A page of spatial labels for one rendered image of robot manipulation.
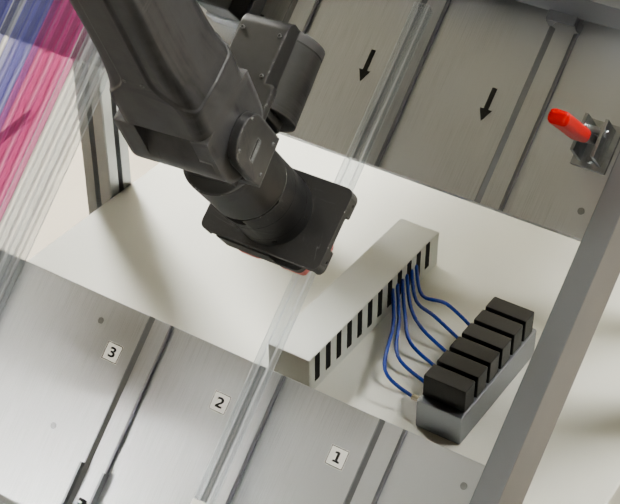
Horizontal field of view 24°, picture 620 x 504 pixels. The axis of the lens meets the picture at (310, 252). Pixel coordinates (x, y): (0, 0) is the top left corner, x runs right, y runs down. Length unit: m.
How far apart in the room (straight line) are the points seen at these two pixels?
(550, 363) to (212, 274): 0.64
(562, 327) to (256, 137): 0.29
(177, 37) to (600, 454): 0.75
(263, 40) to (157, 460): 0.38
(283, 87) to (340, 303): 0.56
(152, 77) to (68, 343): 0.45
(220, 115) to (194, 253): 0.79
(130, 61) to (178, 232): 0.88
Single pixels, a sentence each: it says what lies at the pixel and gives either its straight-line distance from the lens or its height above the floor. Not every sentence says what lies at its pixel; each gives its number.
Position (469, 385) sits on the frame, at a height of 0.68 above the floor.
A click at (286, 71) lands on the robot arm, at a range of 0.97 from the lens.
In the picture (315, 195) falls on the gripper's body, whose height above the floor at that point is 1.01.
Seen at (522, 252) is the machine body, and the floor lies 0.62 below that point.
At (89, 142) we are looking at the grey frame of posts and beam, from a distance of 1.73.
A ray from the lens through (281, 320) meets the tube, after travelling 1.12.
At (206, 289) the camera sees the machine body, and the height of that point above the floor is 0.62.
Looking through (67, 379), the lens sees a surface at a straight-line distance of 1.23.
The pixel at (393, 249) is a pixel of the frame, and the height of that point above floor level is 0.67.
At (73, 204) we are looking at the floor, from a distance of 2.84.
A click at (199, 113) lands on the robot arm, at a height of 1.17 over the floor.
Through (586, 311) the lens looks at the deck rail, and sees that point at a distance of 1.08.
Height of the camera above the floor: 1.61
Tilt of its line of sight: 37 degrees down
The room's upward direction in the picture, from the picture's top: straight up
